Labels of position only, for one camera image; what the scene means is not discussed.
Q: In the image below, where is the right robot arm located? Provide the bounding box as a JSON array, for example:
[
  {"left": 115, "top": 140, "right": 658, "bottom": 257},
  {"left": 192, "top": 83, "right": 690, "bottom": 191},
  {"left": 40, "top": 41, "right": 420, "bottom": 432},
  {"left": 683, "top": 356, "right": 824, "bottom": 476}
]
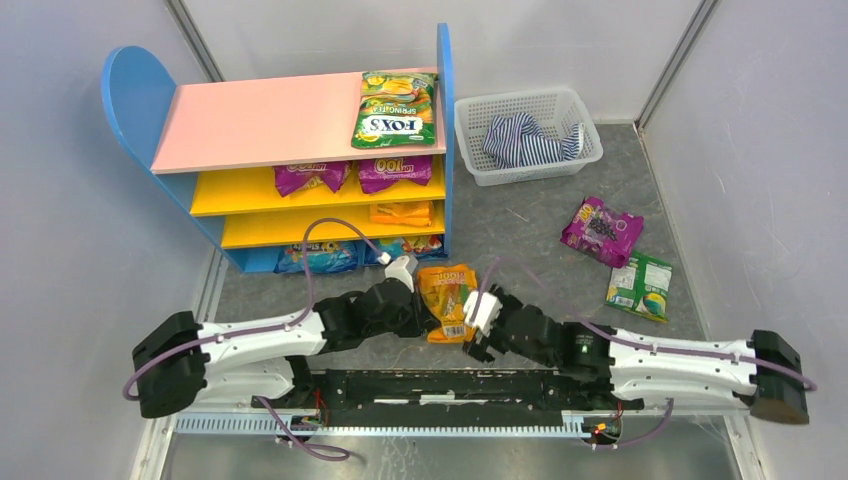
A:
[{"left": 462, "top": 286, "right": 811, "bottom": 425}]

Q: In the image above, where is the blue Blendy candy bag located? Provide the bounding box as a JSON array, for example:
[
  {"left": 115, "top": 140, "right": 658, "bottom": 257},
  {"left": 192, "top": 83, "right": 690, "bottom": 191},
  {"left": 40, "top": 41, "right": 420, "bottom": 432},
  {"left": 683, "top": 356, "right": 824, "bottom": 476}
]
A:
[{"left": 273, "top": 241, "right": 359, "bottom": 274}]

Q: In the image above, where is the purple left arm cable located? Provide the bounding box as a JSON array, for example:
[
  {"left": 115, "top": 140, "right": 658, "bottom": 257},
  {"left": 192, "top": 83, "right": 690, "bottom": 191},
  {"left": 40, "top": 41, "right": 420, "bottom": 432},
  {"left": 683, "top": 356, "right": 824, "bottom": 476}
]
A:
[{"left": 122, "top": 218, "right": 392, "bottom": 462}]

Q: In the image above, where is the purple 100 candy bag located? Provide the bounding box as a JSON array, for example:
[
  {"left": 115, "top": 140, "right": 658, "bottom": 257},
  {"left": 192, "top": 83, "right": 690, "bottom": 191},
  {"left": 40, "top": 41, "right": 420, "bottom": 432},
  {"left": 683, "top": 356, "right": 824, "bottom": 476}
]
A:
[{"left": 273, "top": 162, "right": 352, "bottom": 197}]

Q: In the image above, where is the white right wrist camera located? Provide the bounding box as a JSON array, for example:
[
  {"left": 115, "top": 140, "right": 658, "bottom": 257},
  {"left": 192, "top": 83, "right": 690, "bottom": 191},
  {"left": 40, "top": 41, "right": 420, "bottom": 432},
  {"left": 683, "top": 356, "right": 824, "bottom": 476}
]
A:
[{"left": 463, "top": 290, "right": 502, "bottom": 336}]

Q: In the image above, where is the purple grape candy bag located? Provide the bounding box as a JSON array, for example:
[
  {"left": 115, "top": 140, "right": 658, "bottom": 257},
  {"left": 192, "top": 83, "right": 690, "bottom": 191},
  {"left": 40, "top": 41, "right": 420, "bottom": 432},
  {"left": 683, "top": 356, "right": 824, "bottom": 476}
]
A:
[{"left": 560, "top": 196, "right": 644, "bottom": 268}]

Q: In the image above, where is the green Fox's candy bag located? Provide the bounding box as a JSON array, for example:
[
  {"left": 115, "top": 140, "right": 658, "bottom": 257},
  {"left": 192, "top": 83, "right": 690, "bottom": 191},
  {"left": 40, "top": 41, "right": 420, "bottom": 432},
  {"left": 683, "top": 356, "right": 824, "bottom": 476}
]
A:
[{"left": 351, "top": 70, "right": 438, "bottom": 149}]

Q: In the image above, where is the blue white striped cloth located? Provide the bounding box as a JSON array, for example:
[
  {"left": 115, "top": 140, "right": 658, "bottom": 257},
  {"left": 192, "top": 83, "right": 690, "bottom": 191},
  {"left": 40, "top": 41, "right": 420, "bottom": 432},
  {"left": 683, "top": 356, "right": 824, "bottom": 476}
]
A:
[{"left": 482, "top": 113, "right": 587, "bottom": 169}]

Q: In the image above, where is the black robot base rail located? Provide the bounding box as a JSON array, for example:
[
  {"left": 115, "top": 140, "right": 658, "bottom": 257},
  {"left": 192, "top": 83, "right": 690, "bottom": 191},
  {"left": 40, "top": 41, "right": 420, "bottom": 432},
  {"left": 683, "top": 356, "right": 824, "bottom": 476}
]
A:
[{"left": 268, "top": 369, "right": 645, "bottom": 432}]

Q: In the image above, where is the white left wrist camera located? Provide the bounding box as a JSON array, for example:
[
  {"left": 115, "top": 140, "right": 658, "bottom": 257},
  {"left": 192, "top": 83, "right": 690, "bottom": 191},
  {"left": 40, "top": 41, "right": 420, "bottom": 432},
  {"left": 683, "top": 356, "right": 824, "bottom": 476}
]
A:
[{"left": 377, "top": 252, "right": 418, "bottom": 292}]

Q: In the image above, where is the green candy bag face down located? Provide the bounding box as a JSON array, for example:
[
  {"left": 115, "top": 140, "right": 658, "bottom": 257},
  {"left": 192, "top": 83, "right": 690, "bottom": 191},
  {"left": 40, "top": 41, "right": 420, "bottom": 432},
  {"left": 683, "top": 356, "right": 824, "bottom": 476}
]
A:
[{"left": 605, "top": 251, "right": 673, "bottom": 322}]

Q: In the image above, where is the white plastic mesh basket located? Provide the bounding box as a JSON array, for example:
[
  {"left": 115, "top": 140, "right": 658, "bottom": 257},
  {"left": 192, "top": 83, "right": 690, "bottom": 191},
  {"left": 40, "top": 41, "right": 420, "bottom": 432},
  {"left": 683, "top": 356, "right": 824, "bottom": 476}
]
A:
[{"left": 454, "top": 86, "right": 603, "bottom": 187}]

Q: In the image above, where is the orange mango candy bag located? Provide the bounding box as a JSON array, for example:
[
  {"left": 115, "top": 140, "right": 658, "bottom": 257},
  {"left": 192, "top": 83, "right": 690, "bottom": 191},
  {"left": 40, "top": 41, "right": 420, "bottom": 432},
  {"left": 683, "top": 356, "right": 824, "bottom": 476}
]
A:
[{"left": 418, "top": 264, "right": 478, "bottom": 344}]

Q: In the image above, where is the blue pink yellow shelf unit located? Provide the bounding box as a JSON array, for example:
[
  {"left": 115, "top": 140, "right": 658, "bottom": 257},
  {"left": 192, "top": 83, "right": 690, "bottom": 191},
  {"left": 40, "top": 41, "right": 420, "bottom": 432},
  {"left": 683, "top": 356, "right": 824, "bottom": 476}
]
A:
[{"left": 100, "top": 24, "right": 456, "bottom": 273}]

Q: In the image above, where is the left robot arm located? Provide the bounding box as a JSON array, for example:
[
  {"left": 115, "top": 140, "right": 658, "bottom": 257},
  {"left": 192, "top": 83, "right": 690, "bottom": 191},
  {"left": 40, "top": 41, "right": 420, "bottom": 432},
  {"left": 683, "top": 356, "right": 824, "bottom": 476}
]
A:
[{"left": 131, "top": 278, "right": 437, "bottom": 419}]

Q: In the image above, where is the blue Blendy bag on shelf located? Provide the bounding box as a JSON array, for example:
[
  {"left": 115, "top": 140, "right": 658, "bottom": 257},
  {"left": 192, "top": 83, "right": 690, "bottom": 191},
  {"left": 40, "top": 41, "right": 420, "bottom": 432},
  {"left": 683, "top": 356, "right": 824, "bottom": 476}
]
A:
[{"left": 355, "top": 234, "right": 448, "bottom": 267}]

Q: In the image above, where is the orange candy bag on shelf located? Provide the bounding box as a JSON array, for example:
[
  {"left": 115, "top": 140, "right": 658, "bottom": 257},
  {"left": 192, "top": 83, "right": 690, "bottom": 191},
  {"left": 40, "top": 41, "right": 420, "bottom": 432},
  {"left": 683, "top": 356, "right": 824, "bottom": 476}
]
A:
[{"left": 369, "top": 200, "right": 435, "bottom": 227}]

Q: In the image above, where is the purple 100 bag on shelf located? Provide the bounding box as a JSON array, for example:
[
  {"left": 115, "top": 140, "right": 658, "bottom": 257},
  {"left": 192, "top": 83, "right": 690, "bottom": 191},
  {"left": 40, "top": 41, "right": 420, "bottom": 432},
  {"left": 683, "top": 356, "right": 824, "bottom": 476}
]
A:
[{"left": 358, "top": 155, "right": 433, "bottom": 194}]

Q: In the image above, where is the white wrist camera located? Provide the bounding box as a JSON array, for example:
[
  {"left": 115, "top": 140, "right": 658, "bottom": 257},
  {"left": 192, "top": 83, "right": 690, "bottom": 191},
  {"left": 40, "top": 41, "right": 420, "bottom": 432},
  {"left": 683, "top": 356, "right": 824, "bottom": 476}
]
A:
[
  {"left": 377, "top": 252, "right": 418, "bottom": 292},
  {"left": 463, "top": 290, "right": 502, "bottom": 336}
]

